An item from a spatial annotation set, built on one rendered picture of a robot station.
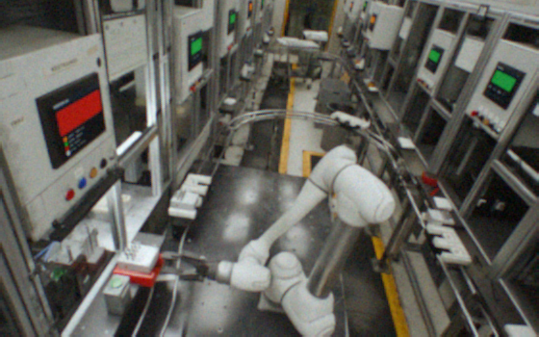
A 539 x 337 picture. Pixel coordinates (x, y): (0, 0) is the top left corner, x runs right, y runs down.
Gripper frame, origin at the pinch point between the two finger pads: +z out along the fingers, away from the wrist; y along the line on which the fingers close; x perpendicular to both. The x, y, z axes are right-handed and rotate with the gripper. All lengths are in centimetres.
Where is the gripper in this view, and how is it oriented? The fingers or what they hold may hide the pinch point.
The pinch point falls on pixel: (169, 263)
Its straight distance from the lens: 143.0
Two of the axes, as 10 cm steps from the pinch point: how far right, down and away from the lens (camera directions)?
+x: -1.0, 5.0, -8.6
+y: 1.3, -8.5, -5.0
